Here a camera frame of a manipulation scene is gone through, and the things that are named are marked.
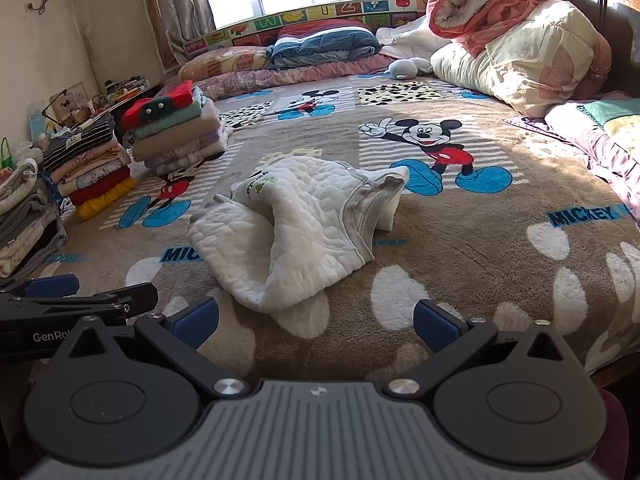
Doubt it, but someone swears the white quilted garment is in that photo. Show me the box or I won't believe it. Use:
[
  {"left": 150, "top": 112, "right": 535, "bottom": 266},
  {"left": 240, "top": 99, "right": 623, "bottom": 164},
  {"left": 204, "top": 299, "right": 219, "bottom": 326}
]
[{"left": 187, "top": 156, "right": 410, "bottom": 314}]

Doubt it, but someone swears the pile of grey clothes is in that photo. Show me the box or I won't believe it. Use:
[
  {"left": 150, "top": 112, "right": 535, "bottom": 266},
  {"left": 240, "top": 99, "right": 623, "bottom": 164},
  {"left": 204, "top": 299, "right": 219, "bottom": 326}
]
[{"left": 0, "top": 157, "right": 69, "bottom": 279}]

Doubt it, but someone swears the white blanket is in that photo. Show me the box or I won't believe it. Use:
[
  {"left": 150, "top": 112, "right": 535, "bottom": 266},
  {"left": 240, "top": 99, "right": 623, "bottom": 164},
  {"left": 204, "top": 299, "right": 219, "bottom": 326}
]
[{"left": 375, "top": 14, "right": 442, "bottom": 64}]

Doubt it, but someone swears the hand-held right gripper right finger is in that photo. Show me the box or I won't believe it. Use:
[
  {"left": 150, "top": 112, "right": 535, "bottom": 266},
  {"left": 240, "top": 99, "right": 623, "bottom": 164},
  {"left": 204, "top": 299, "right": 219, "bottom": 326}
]
[{"left": 382, "top": 299, "right": 577, "bottom": 402}]

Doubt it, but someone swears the orange pink blanket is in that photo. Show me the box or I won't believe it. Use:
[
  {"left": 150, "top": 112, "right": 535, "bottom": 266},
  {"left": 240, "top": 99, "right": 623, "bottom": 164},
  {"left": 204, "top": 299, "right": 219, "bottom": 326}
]
[{"left": 426, "top": 0, "right": 564, "bottom": 56}]

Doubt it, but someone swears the dark striped folded garment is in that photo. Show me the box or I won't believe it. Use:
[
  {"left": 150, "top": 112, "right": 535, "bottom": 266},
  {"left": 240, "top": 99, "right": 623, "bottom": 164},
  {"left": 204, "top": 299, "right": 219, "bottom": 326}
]
[{"left": 42, "top": 114, "right": 117, "bottom": 171}]

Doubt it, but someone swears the cream comforter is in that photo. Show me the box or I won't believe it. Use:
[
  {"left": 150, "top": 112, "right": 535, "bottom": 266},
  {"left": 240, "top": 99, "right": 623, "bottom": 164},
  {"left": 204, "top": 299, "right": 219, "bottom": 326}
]
[{"left": 430, "top": 0, "right": 614, "bottom": 119}]

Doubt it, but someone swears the blue folded quilt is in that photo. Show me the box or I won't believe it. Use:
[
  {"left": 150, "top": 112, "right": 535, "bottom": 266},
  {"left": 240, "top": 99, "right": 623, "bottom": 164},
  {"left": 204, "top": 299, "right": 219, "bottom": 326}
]
[{"left": 267, "top": 22, "right": 382, "bottom": 71}]

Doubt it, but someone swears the cluttered side table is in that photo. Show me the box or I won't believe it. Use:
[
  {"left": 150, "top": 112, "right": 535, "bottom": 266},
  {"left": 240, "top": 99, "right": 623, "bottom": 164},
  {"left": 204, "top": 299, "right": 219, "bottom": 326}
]
[{"left": 30, "top": 76, "right": 162, "bottom": 137}]

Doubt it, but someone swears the grey plush toy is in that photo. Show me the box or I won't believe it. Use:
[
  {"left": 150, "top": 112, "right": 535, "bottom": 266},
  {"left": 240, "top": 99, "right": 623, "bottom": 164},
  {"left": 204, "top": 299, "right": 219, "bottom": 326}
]
[{"left": 389, "top": 57, "right": 434, "bottom": 80}]

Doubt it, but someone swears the colourful alphabet play mat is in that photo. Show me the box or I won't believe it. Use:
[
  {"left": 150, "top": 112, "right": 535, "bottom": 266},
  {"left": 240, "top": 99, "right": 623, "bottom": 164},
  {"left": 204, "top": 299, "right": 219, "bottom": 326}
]
[{"left": 182, "top": 0, "right": 429, "bottom": 56}]

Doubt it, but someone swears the floral pillow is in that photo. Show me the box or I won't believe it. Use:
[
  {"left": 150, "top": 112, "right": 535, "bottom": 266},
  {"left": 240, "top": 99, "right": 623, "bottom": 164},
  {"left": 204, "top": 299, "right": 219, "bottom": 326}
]
[{"left": 177, "top": 46, "right": 274, "bottom": 84}]

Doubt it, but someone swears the red green knit sweater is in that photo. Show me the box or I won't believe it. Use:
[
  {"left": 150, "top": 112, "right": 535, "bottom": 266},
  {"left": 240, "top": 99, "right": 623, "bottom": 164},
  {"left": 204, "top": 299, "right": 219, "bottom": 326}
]
[{"left": 122, "top": 81, "right": 194, "bottom": 130}]

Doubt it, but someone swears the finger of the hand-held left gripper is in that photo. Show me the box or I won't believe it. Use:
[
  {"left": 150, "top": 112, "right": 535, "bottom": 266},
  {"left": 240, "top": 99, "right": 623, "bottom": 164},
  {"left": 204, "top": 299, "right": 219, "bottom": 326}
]
[
  {"left": 0, "top": 282, "right": 159, "bottom": 322},
  {"left": 0, "top": 273, "right": 81, "bottom": 302}
]

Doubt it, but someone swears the red folded garment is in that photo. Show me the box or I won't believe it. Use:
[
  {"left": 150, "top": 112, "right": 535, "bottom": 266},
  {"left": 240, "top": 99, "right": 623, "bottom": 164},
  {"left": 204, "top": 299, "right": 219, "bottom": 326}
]
[{"left": 67, "top": 170, "right": 134, "bottom": 206}]

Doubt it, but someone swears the grey curtain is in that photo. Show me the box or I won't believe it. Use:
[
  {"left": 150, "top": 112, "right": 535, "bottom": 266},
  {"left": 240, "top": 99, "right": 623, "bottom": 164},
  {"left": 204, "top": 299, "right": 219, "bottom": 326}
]
[{"left": 154, "top": 0, "right": 217, "bottom": 69}]

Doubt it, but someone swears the pale sequined folded garment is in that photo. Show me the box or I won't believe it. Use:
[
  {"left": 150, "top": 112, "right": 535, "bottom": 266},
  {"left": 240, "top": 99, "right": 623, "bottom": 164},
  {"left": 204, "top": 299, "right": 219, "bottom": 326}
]
[{"left": 57, "top": 161, "right": 132, "bottom": 196}]

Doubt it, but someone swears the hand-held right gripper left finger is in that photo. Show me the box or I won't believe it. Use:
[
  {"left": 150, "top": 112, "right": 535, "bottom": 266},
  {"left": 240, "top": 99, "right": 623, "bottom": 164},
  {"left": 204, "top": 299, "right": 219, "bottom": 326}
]
[{"left": 66, "top": 296, "right": 252, "bottom": 402}]

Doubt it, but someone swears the pink folded garment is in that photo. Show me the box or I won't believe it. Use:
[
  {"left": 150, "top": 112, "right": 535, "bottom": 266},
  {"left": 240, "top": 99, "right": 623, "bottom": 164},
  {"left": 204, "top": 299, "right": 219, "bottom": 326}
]
[{"left": 50, "top": 142, "right": 132, "bottom": 184}]

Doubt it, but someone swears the printed cartoon blanket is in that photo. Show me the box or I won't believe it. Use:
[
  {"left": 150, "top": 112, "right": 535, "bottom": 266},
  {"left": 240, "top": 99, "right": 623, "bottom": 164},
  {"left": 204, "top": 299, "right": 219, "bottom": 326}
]
[{"left": 30, "top": 72, "right": 640, "bottom": 392}]

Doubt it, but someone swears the pink quilt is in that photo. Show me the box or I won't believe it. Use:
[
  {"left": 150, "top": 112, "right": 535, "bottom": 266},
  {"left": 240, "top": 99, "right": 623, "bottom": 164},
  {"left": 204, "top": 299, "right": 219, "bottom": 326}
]
[{"left": 192, "top": 52, "right": 397, "bottom": 101}]

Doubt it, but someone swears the mint green folded garment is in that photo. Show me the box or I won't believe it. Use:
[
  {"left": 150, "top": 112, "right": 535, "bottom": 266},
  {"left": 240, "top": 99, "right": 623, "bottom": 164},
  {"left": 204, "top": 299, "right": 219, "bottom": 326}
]
[{"left": 132, "top": 86, "right": 219, "bottom": 139}]

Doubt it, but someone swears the patchwork quilt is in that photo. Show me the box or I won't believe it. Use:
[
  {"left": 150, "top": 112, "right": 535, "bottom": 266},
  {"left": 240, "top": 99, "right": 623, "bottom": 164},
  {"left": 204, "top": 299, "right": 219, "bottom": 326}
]
[{"left": 505, "top": 91, "right": 640, "bottom": 222}]

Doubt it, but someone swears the white floral folded garment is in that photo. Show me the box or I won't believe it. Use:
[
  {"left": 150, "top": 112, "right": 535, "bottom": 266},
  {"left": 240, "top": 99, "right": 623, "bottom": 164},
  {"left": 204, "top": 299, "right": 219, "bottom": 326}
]
[{"left": 144, "top": 141, "right": 230, "bottom": 177}]

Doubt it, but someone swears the wooden headboard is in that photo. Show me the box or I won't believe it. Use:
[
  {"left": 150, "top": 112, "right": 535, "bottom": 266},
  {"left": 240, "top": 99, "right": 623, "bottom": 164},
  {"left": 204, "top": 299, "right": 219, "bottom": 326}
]
[{"left": 560, "top": 0, "right": 640, "bottom": 102}]

